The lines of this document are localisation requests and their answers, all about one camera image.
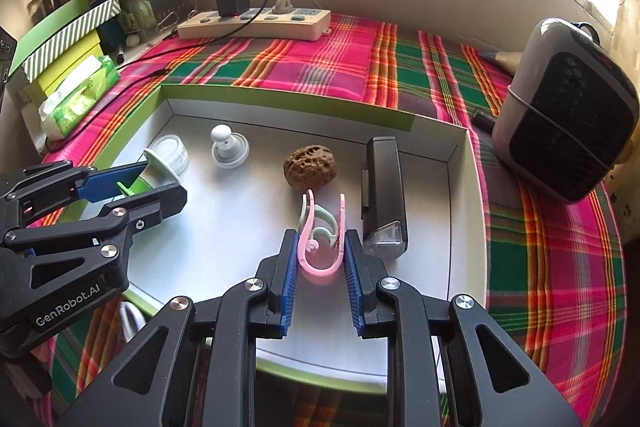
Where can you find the white knob stopper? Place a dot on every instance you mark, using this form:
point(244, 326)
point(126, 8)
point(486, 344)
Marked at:
point(229, 149)

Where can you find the green striped gift box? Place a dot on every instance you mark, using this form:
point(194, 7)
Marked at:
point(65, 37)

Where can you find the white plug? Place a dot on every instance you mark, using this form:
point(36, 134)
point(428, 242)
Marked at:
point(290, 2)

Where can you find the green tissue pack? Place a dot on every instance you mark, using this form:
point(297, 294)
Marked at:
point(80, 97)

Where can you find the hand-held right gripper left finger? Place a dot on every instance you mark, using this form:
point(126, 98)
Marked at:
point(290, 287)

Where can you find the small green packet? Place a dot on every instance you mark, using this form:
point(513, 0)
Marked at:
point(137, 14)

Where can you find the white round jar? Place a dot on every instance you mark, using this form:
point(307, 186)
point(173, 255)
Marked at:
point(179, 149)

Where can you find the white power strip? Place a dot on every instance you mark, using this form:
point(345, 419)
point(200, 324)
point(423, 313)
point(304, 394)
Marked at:
point(280, 24)

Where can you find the brown walnut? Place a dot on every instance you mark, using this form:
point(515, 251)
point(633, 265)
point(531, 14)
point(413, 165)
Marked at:
point(310, 169)

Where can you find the green and white cardboard box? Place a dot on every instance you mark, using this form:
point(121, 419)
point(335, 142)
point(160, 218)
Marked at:
point(250, 207)

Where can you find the black bike light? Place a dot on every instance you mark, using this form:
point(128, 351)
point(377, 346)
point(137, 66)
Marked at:
point(382, 187)

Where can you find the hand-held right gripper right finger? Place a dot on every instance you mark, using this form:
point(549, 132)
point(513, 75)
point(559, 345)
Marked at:
point(352, 292)

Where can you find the grey portable heater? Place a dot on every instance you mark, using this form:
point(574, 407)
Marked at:
point(565, 122)

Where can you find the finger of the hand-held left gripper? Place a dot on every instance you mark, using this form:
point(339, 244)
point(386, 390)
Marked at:
point(155, 202)
point(107, 182)

